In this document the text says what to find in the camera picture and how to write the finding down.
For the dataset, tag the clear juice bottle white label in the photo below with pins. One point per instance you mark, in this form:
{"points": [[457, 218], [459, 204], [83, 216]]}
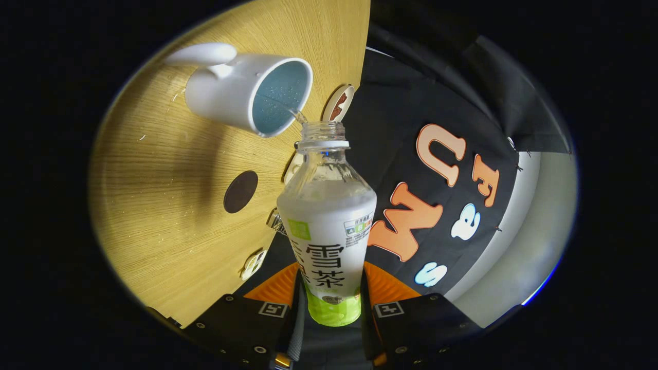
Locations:
{"points": [[329, 216]]}

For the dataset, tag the white divided dish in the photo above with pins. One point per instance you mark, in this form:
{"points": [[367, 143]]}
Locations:
{"points": [[253, 264]]}

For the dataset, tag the wooden table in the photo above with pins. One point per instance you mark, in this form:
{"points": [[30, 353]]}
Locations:
{"points": [[154, 205]]}

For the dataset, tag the white cup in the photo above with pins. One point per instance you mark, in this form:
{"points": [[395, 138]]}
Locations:
{"points": [[226, 92]]}

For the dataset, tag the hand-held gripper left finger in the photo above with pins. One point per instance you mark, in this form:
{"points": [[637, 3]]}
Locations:
{"points": [[295, 334]]}

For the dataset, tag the white stand pole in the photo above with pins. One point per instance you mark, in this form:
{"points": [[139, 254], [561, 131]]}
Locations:
{"points": [[379, 51]]}

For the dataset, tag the cream round plate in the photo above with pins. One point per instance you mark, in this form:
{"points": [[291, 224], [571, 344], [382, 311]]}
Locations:
{"points": [[331, 100]]}

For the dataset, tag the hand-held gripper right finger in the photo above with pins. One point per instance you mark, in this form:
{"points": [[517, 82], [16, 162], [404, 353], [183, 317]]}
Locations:
{"points": [[367, 334]]}

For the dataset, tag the red food piece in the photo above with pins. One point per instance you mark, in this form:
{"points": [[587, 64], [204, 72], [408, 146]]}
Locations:
{"points": [[343, 99], [336, 112]]}

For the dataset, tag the white toaster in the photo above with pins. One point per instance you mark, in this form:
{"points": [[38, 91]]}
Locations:
{"points": [[289, 172]]}

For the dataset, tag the round dark coaster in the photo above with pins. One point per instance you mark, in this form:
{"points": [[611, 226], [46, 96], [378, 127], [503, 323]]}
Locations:
{"points": [[240, 191]]}

